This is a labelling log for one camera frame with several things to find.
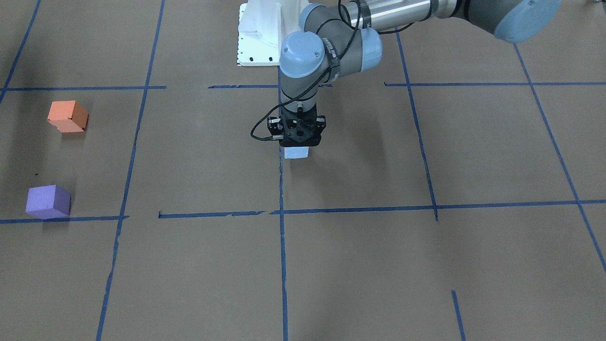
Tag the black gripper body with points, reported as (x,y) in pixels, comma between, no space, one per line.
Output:
(273,126)

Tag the light blue foam block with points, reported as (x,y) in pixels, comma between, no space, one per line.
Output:
(296,152)

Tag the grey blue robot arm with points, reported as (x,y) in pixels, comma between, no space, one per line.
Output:
(333,42)

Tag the orange foam block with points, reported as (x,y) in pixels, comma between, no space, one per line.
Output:
(68,116)

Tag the purple foam block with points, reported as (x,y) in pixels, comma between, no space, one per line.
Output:
(48,202)

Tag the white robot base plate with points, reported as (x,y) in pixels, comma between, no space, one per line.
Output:
(263,25)

